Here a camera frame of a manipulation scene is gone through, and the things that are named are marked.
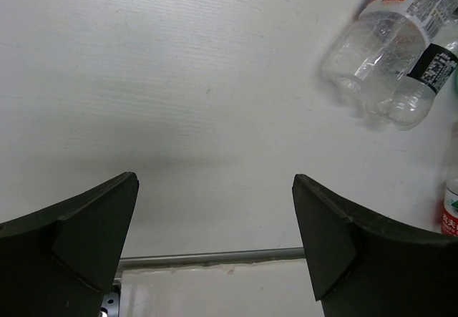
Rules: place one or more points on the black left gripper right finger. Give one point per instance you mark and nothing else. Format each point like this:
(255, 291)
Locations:
(362, 263)

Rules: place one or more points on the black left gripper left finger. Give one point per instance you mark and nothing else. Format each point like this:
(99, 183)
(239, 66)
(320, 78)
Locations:
(62, 260)

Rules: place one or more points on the clear bottle red label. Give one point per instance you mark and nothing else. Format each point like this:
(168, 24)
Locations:
(449, 213)

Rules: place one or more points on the clear bottle white orange label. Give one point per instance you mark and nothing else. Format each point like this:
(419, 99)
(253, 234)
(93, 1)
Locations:
(368, 62)

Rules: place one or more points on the clear Pepsi bottle black label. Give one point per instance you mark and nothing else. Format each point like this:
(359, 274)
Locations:
(414, 97)

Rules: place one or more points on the metal table edge rail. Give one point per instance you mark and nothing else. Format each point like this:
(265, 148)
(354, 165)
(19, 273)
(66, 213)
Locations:
(209, 259)

